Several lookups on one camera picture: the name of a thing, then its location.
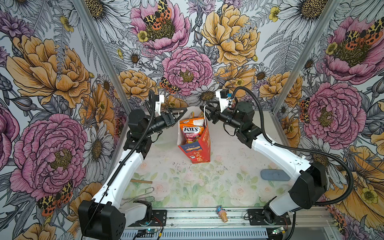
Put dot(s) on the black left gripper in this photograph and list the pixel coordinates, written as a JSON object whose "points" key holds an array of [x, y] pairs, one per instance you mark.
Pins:
{"points": [[170, 117]]}

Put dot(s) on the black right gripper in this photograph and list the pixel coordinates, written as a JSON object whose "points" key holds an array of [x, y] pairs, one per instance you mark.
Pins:
{"points": [[214, 112]]}

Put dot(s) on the orange Fox's fruits candy bag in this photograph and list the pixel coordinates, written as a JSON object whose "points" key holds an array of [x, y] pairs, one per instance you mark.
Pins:
{"points": [[192, 129]]}

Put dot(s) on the red white paper bag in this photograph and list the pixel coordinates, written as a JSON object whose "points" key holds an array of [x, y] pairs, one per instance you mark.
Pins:
{"points": [[200, 151]]}

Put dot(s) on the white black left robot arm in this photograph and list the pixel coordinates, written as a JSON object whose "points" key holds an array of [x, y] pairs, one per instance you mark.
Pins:
{"points": [[107, 214]]}

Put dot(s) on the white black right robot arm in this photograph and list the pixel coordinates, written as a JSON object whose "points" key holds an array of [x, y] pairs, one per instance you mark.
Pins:
{"points": [[309, 178]]}

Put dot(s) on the wooden toy mallet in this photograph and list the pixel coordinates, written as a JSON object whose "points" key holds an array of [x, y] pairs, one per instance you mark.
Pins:
{"points": [[141, 181]]}

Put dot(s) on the grey blue oval pad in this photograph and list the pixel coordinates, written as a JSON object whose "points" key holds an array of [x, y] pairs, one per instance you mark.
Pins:
{"points": [[275, 175]]}

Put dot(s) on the small ice cream toy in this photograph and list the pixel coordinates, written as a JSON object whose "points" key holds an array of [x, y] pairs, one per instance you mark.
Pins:
{"points": [[222, 214]]}

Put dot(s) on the green circuit board left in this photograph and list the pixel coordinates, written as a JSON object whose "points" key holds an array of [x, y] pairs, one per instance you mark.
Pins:
{"points": [[147, 233]]}

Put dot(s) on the green circuit board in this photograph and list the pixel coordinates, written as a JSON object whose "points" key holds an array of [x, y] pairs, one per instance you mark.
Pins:
{"points": [[277, 231], [147, 233]]}

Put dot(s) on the green circuit board right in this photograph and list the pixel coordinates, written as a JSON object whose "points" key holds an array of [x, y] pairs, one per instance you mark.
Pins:
{"points": [[277, 231]]}

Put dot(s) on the metal wire tongs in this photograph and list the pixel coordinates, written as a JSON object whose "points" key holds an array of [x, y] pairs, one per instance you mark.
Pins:
{"points": [[146, 197]]}

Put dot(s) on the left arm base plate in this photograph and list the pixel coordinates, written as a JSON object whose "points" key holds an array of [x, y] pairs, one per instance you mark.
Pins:
{"points": [[158, 219]]}

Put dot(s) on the aluminium rail frame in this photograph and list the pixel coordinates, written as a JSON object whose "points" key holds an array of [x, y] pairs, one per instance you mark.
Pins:
{"points": [[205, 224]]}

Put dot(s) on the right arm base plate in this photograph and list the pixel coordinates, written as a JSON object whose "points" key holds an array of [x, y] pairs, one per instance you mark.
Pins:
{"points": [[258, 216]]}

